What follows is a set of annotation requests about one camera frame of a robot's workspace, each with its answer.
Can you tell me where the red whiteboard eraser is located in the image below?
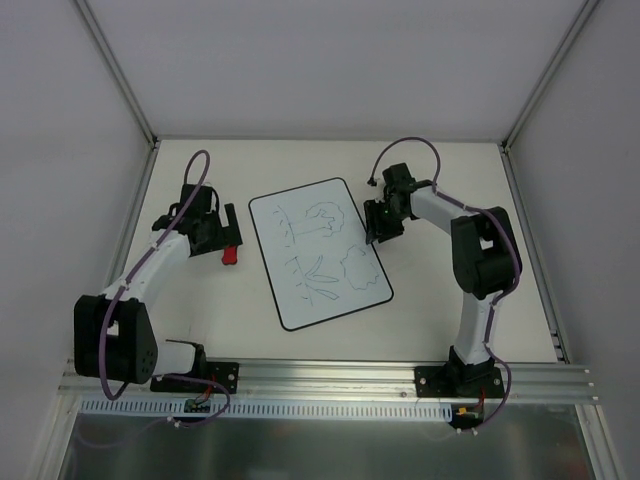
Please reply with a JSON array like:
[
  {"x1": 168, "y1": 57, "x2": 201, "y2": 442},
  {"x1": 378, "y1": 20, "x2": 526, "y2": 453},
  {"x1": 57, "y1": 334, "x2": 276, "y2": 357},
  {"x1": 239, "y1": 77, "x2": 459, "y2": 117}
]
[{"x1": 221, "y1": 245, "x2": 238, "y2": 266}]

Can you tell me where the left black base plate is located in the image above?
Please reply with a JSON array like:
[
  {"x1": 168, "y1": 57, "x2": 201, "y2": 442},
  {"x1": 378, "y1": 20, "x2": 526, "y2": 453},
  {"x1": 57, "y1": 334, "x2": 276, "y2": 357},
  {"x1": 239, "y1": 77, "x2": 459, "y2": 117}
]
[{"x1": 150, "y1": 361, "x2": 240, "y2": 395}]

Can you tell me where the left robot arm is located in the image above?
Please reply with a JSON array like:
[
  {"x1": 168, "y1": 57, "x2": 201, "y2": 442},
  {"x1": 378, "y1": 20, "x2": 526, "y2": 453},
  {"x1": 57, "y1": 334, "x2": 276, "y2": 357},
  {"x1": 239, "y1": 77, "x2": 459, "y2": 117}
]
[{"x1": 73, "y1": 184, "x2": 243, "y2": 392}]

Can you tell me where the left aluminium frame post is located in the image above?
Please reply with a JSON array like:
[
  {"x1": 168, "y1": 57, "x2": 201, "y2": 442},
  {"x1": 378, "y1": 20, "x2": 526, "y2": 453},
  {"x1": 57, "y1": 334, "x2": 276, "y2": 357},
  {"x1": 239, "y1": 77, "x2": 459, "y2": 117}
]
[{"x1": 70, "y1": 0, "x2": 158, "y2": 148}]

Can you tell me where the right aluminium frame post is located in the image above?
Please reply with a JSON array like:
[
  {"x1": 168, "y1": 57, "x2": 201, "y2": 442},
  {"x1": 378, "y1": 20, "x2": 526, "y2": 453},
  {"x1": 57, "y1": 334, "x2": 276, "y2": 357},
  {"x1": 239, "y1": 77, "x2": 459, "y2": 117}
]
[{"x1": 502, "y1": 0, "x2": 601, "y2": 146}]

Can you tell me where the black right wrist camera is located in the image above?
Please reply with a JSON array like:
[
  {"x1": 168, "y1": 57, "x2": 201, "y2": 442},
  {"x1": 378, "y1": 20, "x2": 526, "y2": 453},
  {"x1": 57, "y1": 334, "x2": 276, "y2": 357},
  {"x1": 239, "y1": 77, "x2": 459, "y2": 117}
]
[{"x1": 382, "y1": 163, "x2": 416, "y2": 194}]

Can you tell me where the aluminium frame post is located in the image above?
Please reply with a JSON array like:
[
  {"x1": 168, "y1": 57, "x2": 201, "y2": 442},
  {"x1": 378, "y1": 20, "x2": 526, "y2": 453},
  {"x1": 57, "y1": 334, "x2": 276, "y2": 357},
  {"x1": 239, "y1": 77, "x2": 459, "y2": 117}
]
[
  {"x1": 70, "y1": 0, "x2": 158, "y2": 148},
  {"x1": 502, "y1": 0, "x2": 601, "y2": 146}
]

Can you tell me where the white whiteboard black rim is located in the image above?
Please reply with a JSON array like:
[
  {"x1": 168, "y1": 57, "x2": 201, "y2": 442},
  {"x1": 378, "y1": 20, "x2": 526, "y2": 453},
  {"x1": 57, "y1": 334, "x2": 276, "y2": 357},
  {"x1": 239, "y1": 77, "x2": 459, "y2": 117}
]
[{"x1": 248, "y1": 177, "x2": 394, "y2": 332}]

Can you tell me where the aluminium mounting rail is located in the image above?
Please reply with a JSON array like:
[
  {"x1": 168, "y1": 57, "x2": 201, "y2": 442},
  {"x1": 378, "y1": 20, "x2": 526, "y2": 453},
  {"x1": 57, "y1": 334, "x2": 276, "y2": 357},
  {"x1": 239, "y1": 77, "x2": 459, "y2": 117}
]
[{"x1": 57, "y1": 354, "x2": 599, "y2": 401}]

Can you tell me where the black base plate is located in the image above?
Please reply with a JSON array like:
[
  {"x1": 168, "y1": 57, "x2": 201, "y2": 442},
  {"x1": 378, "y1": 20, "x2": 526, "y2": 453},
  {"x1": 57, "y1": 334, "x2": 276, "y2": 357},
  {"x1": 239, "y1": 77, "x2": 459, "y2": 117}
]
[
  {"x1": 150, "y1": 361, "x2": 240, "y2": 395},
  {"x1": 413, "y1": 364, "x2": 506, "y2": 399}
]

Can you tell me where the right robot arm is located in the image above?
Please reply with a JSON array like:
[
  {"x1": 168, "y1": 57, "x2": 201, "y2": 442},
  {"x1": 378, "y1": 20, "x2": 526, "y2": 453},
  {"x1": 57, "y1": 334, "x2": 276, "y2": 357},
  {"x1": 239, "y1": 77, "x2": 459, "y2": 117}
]
[{"x1": 364, "y1": 181, "x2": 522, "y2": 397}]

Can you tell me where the white slotted cable duct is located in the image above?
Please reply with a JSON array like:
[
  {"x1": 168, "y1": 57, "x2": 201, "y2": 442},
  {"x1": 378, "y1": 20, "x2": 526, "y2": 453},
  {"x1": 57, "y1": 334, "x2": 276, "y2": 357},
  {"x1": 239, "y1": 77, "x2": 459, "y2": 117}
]
[{"x1": 80, "y1": 396, "x2": 453, "y2": 423}]

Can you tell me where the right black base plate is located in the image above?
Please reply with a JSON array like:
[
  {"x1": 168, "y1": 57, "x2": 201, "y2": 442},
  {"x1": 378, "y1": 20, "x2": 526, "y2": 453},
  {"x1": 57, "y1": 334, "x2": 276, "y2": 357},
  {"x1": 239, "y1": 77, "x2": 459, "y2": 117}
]
[{"x1": 413, "y1": 364, "x2": 506, "y2": 399}]

